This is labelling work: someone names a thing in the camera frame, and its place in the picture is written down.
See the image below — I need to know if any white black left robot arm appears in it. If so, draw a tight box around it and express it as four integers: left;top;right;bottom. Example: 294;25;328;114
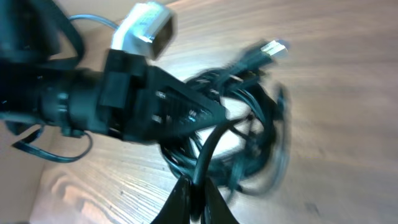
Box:
1;1;226;142

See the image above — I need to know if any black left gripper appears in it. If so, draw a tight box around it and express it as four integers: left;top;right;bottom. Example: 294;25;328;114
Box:
38;50;227;142

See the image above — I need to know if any thick black USB cable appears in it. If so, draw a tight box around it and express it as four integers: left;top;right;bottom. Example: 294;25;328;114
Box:
159;39;292;200

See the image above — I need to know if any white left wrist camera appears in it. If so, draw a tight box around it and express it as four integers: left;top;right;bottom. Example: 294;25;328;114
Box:
111;1;176;60

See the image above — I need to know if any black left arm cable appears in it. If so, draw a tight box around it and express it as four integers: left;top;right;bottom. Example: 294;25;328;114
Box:
11;14;121;164

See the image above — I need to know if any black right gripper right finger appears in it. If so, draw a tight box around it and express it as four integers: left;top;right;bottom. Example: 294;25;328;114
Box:
203;178;239;224

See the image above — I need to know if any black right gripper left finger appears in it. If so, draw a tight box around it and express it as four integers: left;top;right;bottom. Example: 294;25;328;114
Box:
151;177;191;224

